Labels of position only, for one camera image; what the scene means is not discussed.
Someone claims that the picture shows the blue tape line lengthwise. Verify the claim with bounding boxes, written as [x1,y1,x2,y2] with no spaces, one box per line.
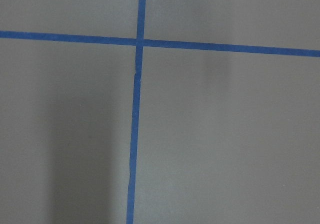
[126,0,146,224]

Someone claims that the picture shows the blue tape line crosswise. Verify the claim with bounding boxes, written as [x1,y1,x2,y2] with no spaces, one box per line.
[0,30,320,58]

